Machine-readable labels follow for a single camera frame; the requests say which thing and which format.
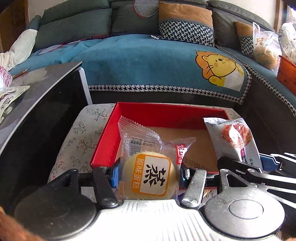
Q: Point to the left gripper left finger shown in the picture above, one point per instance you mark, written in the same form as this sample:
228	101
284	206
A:
106	180

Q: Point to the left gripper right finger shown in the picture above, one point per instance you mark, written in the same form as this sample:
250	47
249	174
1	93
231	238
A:
194	181

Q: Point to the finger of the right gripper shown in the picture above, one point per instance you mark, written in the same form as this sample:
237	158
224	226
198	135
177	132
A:
253	174
278	162

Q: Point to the white red snack packet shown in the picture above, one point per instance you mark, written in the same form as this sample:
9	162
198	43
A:
233	139

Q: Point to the steamed cake clear packet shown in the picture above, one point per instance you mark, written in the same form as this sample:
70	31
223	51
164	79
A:
150	167

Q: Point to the dark green sofa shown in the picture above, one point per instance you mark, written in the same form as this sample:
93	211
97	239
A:
268	107

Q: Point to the floral tablecloth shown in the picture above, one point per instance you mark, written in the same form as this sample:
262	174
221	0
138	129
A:
81	141

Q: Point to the orange basket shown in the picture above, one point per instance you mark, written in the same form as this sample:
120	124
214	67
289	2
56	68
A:
287	74

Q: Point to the black glossy side table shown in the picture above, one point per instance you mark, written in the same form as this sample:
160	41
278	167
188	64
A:
33	132

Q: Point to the white plastic bag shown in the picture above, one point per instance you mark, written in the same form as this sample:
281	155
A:
266	48

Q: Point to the white paper packet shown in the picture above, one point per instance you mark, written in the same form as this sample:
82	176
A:
8	96

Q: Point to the brown houndstooth cushion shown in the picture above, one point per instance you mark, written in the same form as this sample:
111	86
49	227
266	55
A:
186	23
245	35

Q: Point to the white cloth on armrest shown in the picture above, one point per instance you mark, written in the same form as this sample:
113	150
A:
20	50

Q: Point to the round mesh racket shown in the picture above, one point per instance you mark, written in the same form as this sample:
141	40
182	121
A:
146	8

